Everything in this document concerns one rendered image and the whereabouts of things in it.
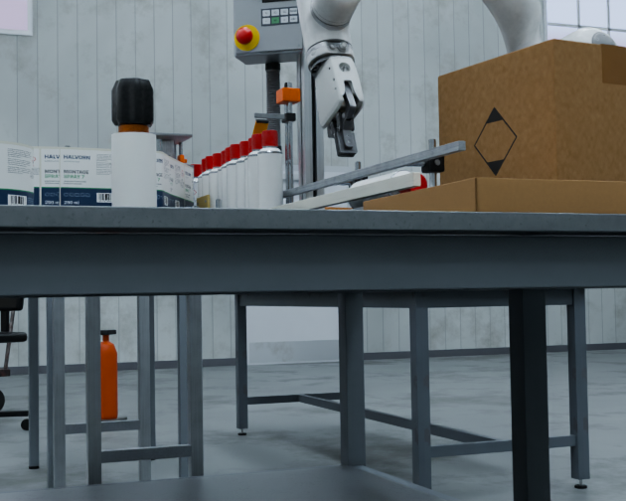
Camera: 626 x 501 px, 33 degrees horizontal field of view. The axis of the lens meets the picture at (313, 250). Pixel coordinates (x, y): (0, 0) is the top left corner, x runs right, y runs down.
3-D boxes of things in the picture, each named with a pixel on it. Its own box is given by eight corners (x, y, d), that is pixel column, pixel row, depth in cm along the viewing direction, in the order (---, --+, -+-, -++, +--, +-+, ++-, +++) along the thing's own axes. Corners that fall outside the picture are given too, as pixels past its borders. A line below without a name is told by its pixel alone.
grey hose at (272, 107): (264, 154, 247) (262, 65, 248) (278, 154, 249) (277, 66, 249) (269, 152, 244) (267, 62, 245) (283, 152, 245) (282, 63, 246)
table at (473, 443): (227, 433, 569) (225, 289, 572) (362, 424, 599) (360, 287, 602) (414, 508, 365) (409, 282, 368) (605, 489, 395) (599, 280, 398)
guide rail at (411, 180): (206, 232, 248) (206, 224, 248) (211, 232, 249) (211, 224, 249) (412, 186, 148) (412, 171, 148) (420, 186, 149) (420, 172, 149)
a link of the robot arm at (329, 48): (361, 40, 185) (363, 54, 184) (342, 67, 193) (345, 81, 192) (316, 36, 182) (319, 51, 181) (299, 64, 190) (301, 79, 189)
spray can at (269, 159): (254, 230, 219) (253, 132, 220) (278, 231, 222) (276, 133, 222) (263, 229, 215) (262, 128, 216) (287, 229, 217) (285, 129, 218)
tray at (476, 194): (363, 231, 143) (363, 201, 143) (528, 232, 152) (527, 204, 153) (476, 214, 115) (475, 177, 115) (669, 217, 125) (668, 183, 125)
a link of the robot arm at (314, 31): (360, 37, 184) (344, 66, 193) (348, -26, 189) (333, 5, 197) (314, 35, 182) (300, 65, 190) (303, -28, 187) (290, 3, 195)
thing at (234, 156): (224, 236, 238) (222, 145, 239) (245, 236, 241) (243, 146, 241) (232, 235, 234) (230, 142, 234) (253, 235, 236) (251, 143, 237)
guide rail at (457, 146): (235, 210, 251) (235, 204, 251) (240, 210, 252) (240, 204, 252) (458, 150, 151) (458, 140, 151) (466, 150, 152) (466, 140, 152)
